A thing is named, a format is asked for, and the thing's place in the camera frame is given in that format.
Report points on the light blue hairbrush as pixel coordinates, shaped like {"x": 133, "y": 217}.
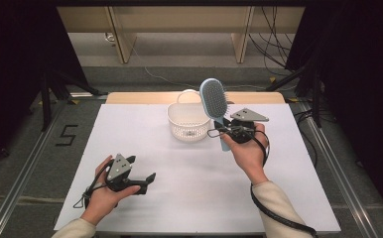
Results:
{"x": 212, "y": 95}

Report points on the black metal stand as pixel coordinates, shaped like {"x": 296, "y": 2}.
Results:
{"x": 47, "y": 99}
{"x": 316, "y": 95}

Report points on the person's left hand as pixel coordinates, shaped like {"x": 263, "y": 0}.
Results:
{"x": 103, "y": 200}

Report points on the person's right hand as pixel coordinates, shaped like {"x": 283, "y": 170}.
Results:
{"x": 249, "y": 155}

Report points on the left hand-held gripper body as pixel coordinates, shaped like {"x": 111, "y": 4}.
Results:
{"x": 120, "y": 168}

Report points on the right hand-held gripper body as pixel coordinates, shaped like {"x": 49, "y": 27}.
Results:
{"x": 247, "y": 115}

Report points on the metal floor rail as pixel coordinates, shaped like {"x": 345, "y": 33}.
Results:
{"x": 338, "y": 172}
{"x": 17, "y": 185}

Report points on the black curtain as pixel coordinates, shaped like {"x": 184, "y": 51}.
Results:
{"x": 361, "y": 82}
{"x": 11, "y": 66}

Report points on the wooden desk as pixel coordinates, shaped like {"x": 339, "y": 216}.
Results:
{"x": 179, "y": 18}

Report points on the white slatted plastic basket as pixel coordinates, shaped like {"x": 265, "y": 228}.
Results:
{"x": 188, "y": 130}

